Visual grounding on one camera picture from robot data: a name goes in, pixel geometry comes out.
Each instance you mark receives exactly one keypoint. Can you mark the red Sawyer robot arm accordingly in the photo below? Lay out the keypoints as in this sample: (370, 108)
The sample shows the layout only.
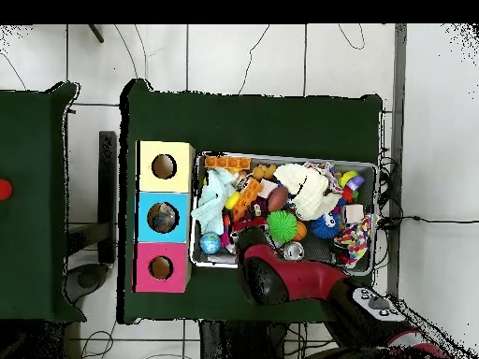
(310, 278)

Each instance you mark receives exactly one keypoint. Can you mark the dark green side table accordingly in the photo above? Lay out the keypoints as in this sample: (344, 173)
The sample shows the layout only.
(30, 224)

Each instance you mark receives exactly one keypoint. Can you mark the green spiky ball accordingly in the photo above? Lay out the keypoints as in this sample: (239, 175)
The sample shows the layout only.
(282, 226)

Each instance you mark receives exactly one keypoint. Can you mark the blue globe ball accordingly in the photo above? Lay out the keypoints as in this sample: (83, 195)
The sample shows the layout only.
(209, 243)

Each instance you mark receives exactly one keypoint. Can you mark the shallow metal mesh bin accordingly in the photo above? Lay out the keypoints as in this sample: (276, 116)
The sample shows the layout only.
(318, 246)

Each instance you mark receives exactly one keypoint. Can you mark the wide orange toy brick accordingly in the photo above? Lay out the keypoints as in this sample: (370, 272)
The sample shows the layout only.
(227, 162)

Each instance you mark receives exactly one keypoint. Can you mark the blue spiky ball with eyes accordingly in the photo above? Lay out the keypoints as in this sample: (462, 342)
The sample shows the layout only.
(325, 224)

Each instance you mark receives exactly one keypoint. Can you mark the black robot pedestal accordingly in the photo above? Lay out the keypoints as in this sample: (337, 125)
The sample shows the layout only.
(239, 344)

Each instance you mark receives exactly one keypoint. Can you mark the clear plastic bottle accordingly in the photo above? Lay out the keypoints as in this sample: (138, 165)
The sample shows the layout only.
(162, 220)

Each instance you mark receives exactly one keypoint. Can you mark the grey metal bar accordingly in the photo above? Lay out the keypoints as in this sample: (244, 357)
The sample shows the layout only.
(398, 112)

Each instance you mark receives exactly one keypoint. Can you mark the colourful spotted cloth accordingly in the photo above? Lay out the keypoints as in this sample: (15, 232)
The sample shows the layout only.
(353, 239)
(326, 170)

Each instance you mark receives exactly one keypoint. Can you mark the long orange toy brick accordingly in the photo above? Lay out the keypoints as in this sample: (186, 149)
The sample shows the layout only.
(245, 198)

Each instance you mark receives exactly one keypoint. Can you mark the brown toy football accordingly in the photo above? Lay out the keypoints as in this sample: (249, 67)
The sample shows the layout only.
(277, 199)

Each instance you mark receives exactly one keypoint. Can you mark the wooden box with three holes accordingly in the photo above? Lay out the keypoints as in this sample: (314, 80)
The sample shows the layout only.
(164, 183)

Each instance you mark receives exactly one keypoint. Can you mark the black rod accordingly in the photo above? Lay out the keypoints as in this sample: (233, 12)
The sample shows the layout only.
(96, 33)

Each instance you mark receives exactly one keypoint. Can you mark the red round object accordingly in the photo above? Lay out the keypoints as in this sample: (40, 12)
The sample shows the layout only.
(4, 189)

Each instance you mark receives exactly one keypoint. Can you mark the cream muslin cloth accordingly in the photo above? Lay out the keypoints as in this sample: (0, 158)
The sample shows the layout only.
(308, 190)

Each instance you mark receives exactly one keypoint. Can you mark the mint green cloth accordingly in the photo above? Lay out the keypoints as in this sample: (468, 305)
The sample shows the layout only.
(213, 202)

